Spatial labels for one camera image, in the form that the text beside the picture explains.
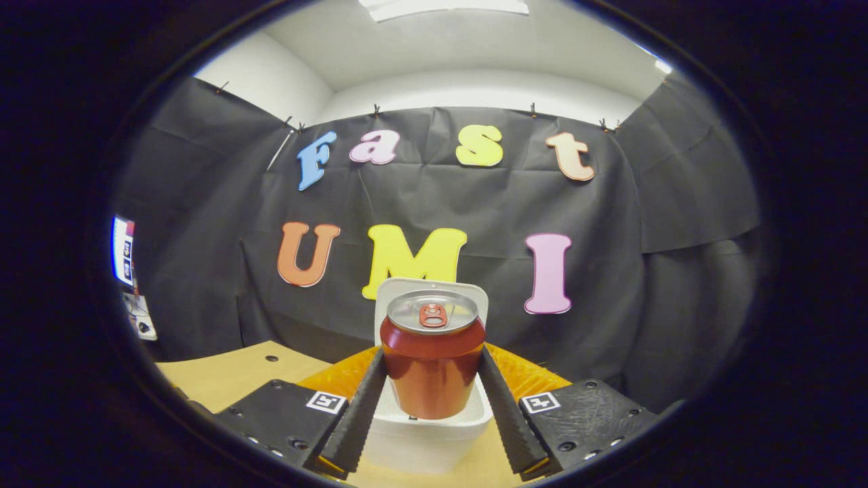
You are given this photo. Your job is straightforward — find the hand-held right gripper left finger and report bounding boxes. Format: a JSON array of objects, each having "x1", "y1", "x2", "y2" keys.
[{"x1": 216, "y1": 346, "x2": 389, "y2": 475}]

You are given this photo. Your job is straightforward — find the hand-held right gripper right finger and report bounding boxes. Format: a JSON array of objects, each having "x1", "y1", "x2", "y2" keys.
[{"x1": 478, "y1": 342, "x2": 660, "y2": 481}]

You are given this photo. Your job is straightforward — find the white desktop garbage bin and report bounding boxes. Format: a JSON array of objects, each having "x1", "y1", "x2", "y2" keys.
[{"x1": 361, "y1": 277, "x2": 494, "y2": 475}]

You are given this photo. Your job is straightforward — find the red pop can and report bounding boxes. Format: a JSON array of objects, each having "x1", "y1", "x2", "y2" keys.
[{"x1": 380, "y1": 289, "x2": 488, "y2": 420}]

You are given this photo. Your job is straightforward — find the wooden desktop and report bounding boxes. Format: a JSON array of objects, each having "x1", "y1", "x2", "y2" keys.
[{"x1": 156, "y1": 340, "x2": 543, "y2": 488}]

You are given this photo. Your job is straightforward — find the black backdrop cloth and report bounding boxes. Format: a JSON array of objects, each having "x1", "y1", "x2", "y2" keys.
[{"x1": 112, "y1": 75, "x2": 764, "y2": 414}]

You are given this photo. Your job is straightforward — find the white side desk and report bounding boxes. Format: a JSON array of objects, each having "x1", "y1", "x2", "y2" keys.
[{"x1": 122, "y1": 290, "x2": 159, "y2": 342}]

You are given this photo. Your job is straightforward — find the computer monitor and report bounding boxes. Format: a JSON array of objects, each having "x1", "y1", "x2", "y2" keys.
[{"x1": 111, "y1": 215, "x2": 136, "y2": 287}]

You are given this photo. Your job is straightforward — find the ceiling light panel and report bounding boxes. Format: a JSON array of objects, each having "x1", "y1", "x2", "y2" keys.
[{"x1": 358, "y1": 0, "x2": 531, "y2": 22}]

